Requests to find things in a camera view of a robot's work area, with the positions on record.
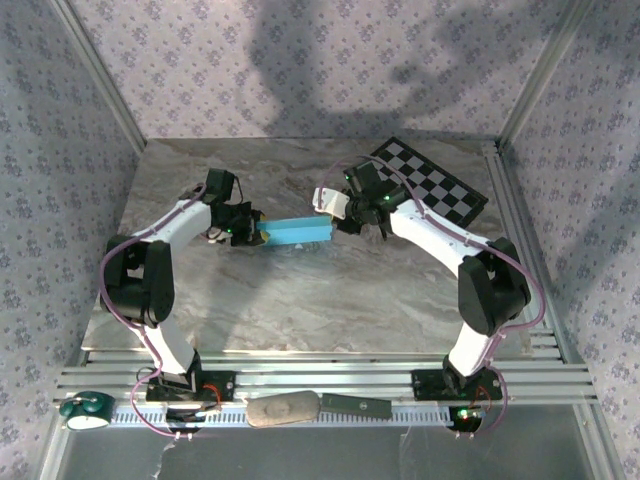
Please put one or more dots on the blue and white paper box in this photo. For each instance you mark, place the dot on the blue and white paper box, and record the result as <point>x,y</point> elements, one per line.
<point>297,231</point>

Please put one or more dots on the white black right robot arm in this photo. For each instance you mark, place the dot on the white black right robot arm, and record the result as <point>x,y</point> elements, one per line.
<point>495,290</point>

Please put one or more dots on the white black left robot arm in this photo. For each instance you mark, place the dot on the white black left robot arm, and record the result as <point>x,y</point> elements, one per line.
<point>150,280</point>

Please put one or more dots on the black white checkerboard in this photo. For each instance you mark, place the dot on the black white checkerboard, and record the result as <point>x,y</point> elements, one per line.
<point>445,192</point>

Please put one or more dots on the aluminium side rails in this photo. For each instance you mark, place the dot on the aluminium side rails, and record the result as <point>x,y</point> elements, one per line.
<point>505,175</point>

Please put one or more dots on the aluminium front rails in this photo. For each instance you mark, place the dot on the aluminium front rails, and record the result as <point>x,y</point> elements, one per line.
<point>325,375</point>

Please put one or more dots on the black flat bar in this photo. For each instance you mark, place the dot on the black flat bar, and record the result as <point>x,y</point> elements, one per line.
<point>355,406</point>

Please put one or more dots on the green white tape dispenser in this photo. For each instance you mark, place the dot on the green white tape dispenser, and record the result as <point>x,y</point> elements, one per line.
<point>85,412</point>

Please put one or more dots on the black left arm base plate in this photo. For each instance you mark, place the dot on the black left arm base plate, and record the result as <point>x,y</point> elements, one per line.
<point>225,387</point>

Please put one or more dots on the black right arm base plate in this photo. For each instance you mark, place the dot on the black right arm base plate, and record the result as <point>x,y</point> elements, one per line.
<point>425,385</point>

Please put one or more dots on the aluminium frame post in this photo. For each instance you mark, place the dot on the aluminium frame post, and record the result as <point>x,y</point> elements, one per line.
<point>545,65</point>
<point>100,75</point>

